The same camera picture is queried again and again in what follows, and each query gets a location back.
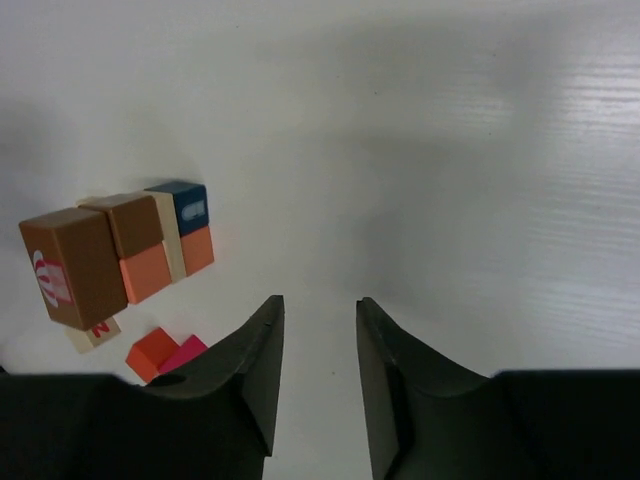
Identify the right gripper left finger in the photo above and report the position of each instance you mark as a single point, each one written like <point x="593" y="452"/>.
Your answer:
<point x="212" y="418"/>

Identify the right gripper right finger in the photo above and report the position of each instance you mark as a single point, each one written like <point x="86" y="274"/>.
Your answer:
<point x="428" y="417"/>

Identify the magenta roof block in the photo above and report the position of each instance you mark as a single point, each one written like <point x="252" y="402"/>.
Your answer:
<point x="190" y="349"/>

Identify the red-orange cube block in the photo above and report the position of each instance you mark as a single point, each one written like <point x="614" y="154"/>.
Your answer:
<point x="147" y="355"/>

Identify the natural wood cube block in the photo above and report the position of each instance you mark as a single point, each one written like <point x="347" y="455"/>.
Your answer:
<point x="86" y="341"/>

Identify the salmon cube block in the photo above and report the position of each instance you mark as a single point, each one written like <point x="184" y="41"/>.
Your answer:
<point x="145" y="274"/>

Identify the orange cube block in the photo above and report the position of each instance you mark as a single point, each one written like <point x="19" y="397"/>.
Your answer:
<point x="197" y="250"/>

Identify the dark blue cube block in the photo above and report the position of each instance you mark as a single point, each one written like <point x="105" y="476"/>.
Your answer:
<point x="190" y="204"/>

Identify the brown cube block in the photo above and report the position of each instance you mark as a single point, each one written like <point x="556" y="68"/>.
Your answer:
<point x="134" y="221"/>

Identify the brown printed rectangular block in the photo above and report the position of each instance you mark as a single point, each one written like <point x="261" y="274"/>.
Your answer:
<point x="76" y="265"/>

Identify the natural wood hotel block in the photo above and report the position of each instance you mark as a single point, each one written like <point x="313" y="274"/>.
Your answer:
<point x="170" y="233"/>

